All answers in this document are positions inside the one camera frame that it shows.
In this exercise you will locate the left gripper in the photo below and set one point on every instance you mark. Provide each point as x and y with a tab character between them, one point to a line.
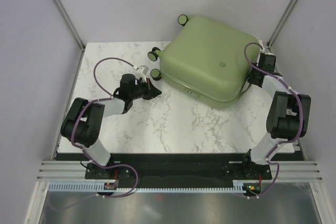
151	91

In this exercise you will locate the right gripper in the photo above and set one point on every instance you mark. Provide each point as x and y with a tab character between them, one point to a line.
250	80

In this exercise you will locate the green suitcase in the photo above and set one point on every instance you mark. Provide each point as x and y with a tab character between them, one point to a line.
209	61

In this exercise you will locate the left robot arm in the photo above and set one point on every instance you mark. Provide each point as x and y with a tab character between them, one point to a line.
82	124

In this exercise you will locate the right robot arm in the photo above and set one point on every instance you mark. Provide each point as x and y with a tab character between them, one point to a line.
287	119

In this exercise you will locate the green suitcase wheel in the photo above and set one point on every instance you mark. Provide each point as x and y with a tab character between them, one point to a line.
182	19
153	55
156	74

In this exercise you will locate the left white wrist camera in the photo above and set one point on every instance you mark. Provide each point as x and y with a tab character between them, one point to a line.
140	72

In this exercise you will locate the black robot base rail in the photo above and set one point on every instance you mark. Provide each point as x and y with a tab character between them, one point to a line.
179	171

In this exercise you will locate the right aluminium frame post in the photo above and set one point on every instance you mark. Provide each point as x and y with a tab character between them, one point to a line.
286	14

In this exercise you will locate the aluminium frame post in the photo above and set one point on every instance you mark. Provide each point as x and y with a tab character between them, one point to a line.
286	14
66	18

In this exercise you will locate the left aluminium frame post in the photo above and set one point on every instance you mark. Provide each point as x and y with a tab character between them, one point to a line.
66	18

